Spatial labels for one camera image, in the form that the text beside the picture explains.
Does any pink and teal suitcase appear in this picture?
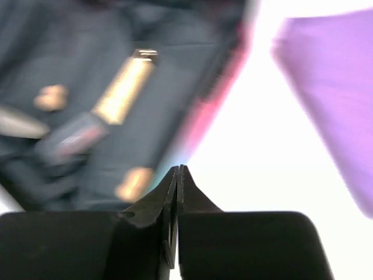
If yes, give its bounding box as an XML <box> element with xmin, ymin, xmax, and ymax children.
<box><xmin>1</xmin><ymin>1</ymin><xmax>255</xmax><ymax>211</ymax></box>

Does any purple shirt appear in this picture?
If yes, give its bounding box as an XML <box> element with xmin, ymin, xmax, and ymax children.
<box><xmin>273</xmin><ymin>8</ymin><xmax>372</xmax><ymax>217</ymax></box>

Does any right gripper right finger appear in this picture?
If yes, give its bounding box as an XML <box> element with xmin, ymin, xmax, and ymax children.
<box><xmin>177</xmin><ymin>164</ymin><xmax>225</xmax><ymax>280</ymax></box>

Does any clear pink bottle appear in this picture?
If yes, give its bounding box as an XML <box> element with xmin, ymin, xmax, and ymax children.
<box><xmin>35</xmin><ymin>112</ymin><xmax>108</xmax><ymax>166</ymax></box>

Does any tan makeup sponge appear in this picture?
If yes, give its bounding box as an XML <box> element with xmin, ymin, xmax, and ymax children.
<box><xmin>33</xmin><ymin>85</ymin><xmax>69</xmax><ymax>112</ymax></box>

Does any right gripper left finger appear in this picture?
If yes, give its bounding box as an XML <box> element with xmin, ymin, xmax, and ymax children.
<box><xmin>123</xmin><ymin>166</ymin><xmax>178</xmax><ymax>270</ymax></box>

